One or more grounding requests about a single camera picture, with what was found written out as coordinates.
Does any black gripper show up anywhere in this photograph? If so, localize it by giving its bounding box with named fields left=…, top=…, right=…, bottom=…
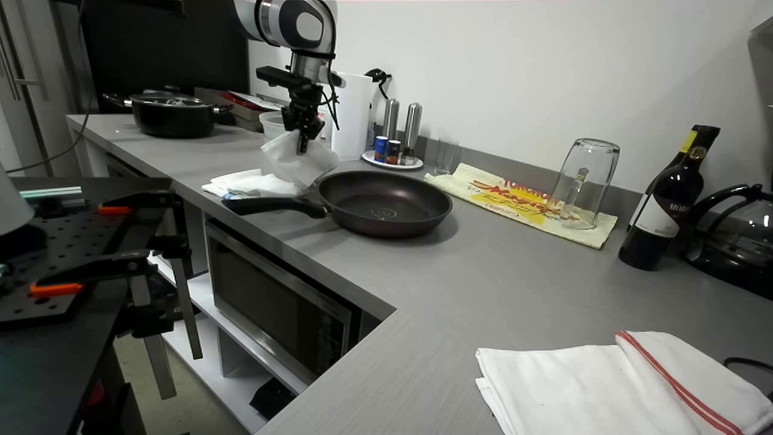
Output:
left=256, top=65, right=324, bottom=154

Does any steel salt shaker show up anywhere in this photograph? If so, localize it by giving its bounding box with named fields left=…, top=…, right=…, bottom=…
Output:
left=381, top=100, right=400, bottom=141

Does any white towel with red stripes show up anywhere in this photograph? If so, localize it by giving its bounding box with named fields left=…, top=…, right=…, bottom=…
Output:
left=476, top=331, right=773, bottom=435

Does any black frying pan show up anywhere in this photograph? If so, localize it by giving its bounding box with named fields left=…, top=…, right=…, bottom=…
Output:
left=223, top=173, right=452, bottom=240

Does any steel pepper shaker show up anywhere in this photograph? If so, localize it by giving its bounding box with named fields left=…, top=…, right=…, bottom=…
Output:
left=404, top=102, right=422, bottom=150

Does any white and blue towel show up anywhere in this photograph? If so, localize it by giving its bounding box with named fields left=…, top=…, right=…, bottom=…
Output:
left=202, top=133, right=337, bottom=199

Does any built-in microwave oven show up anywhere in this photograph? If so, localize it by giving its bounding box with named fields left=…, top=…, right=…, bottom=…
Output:
left=206, top=223, right=360, bottom=384

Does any white plate with small jars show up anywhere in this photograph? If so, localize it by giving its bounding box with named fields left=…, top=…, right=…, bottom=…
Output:
left=363, top=135, right=424, bottom=173

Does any black perforated mounting board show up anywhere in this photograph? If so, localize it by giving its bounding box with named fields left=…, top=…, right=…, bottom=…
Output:
left=0, top=211, right=159, bottom=330

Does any black cooking pot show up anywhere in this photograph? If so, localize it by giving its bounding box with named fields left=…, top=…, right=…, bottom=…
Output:
left=131, top=89, right=214, bottom=137

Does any white paper towel roll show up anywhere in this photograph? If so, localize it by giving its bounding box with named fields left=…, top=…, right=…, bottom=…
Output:
left=330, top=76, right=370, bottom=163

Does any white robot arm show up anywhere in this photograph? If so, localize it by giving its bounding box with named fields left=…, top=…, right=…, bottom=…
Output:
left=231, top=0, right=340, bottom=154

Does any wine bottle with green label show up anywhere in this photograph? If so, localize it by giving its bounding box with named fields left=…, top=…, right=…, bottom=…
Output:
left=619, top=125, right=719, bottom=272

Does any orange handled clamp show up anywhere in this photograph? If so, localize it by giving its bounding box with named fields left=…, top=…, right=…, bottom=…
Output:
left=96, top=191, right=174, bottom=217
left=25, top=249, right=155, bottom=302

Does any upside-down clear glass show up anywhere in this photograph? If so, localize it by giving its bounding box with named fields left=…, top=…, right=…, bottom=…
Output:
left=550, top=137, right=621, bottom=229

